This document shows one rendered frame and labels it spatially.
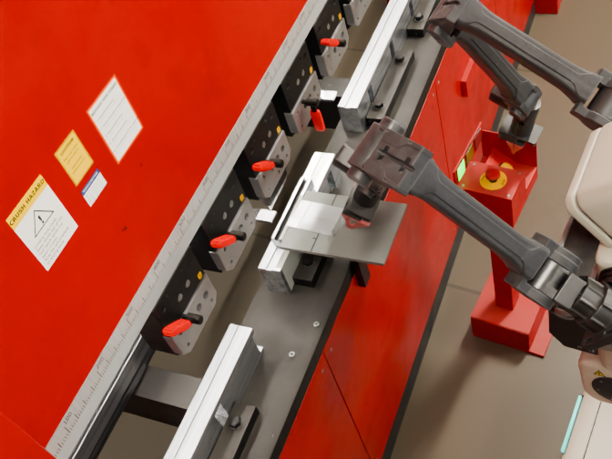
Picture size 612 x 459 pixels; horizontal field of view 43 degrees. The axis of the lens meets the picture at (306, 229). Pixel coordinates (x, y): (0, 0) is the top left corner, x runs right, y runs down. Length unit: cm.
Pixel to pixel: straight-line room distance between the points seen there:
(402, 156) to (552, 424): 161
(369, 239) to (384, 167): 64
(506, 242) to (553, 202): 185
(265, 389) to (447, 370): 107
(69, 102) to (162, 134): 23
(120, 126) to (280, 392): 78
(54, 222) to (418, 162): 53
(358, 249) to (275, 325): 28
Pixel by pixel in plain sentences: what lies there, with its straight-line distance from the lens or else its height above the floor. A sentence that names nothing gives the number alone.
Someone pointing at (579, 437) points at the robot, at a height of 28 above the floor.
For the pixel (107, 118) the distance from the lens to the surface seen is 124.
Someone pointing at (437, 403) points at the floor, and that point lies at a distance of 268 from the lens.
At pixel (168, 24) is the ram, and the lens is 136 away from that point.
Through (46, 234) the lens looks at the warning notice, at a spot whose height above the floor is 164.
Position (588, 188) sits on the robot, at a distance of 139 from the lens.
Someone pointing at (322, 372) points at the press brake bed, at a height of 79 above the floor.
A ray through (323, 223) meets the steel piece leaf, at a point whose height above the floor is 100.
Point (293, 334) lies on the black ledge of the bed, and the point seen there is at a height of 87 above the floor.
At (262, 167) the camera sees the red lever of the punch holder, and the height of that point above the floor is 131.
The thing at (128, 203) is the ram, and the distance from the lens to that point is 130.
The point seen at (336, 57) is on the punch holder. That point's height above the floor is 120.
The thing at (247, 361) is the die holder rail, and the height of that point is 93.
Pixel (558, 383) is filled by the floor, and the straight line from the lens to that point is 270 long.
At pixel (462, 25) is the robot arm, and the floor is 141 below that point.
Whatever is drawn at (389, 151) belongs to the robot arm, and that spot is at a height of 156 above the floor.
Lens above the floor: 238
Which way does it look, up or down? 48 degrees down
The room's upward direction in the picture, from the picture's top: 21 degrees counter-clockwise
